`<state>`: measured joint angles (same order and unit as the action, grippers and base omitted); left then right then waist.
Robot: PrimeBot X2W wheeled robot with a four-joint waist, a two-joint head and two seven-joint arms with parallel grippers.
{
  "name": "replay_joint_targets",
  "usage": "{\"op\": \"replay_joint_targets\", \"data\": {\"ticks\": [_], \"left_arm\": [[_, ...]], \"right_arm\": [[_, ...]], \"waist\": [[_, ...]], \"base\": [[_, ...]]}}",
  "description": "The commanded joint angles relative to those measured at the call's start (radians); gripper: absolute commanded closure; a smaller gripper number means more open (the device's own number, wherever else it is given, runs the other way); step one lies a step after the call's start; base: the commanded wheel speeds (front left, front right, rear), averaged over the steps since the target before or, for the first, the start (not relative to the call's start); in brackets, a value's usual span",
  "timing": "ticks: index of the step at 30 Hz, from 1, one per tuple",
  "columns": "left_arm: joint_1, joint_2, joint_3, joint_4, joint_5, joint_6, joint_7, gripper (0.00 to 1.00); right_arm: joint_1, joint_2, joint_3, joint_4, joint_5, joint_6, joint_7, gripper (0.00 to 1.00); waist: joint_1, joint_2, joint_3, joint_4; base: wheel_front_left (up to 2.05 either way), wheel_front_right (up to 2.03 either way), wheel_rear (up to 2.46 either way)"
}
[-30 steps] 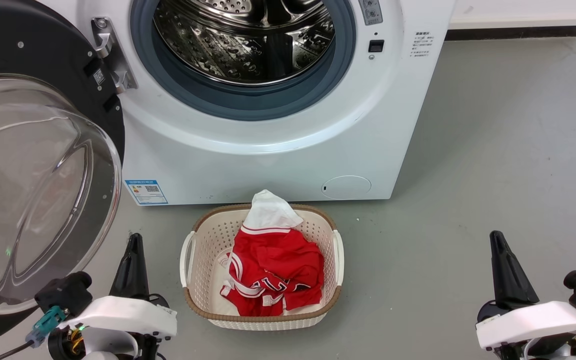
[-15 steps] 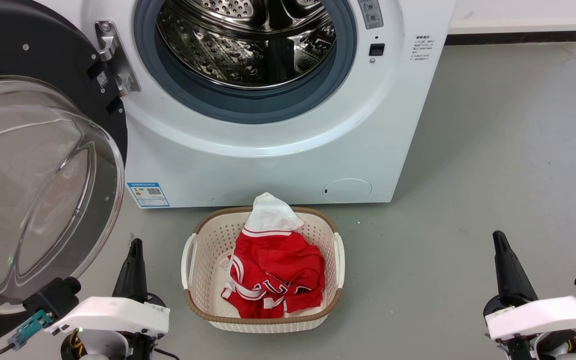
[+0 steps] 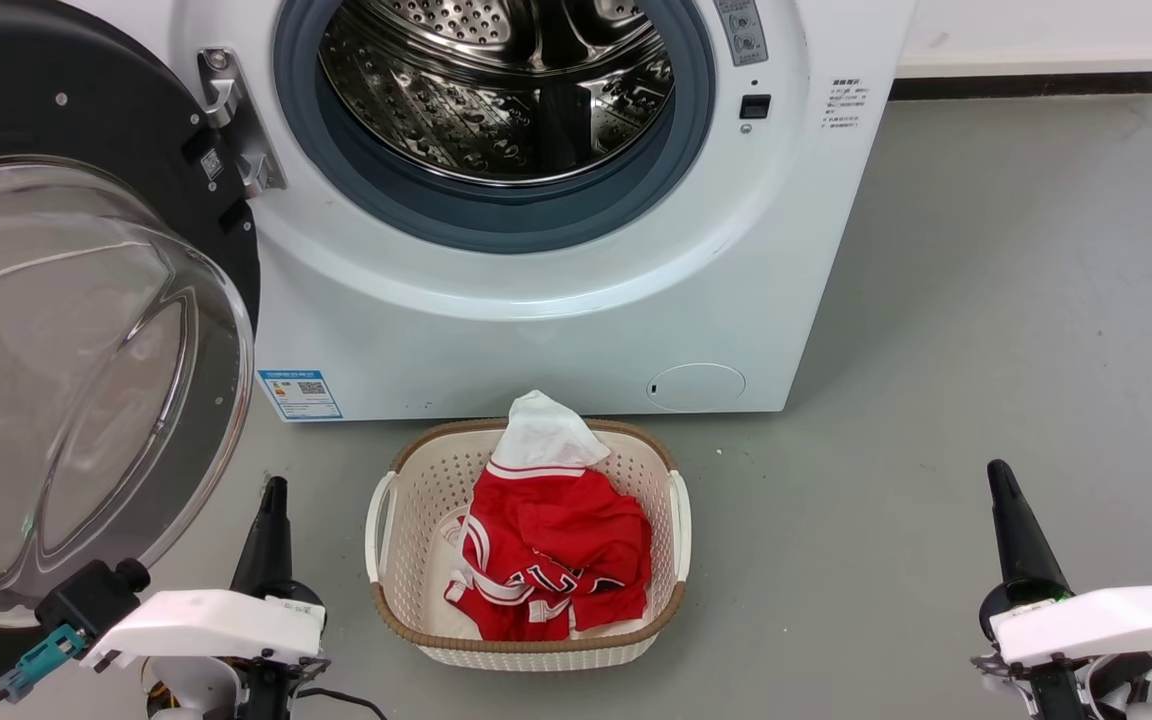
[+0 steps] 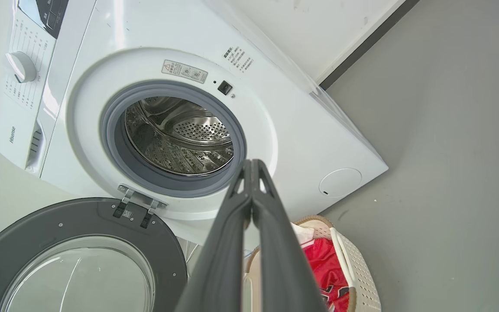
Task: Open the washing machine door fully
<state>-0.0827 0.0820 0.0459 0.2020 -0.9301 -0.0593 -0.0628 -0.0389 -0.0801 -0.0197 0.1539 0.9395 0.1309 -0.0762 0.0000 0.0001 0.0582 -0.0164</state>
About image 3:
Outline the cream plastic laundry basket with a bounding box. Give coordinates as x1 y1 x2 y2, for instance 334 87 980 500
365 418 692 671

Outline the black left camera connector block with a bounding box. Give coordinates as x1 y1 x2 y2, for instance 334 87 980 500
34 558 152 643

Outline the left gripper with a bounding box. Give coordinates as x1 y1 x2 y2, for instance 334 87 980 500
140 476 333 720

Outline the stainless steel washer drum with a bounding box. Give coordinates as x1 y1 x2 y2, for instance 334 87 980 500
319 0 678 187

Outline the black round glass washer door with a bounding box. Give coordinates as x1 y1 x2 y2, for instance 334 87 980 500
0 0 263 706

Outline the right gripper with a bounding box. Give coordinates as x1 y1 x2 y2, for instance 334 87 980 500
970 459 1152 720

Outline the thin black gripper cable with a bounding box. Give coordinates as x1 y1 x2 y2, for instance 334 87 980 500
296 686 389 720

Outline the teal cable connector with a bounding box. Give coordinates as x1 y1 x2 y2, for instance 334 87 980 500
0 624 87 704

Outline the grey instruction sticker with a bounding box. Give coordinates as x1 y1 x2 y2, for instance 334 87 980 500
713 0 770 68

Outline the white front-load washing machine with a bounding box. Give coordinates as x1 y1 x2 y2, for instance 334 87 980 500
66 0 919 423

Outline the round white filter cover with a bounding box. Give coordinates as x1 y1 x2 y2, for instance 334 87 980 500
646 362 747 413

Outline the blue energy label sticker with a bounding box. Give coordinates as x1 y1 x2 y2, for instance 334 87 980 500
257 370 344 422

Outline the metal door hinge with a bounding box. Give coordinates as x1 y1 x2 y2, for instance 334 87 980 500
197 47 288 199

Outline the red jersey garment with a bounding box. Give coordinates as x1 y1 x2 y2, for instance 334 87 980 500
443 462 653 642

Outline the white cloth garment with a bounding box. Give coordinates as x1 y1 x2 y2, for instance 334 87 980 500
489 390 612 472

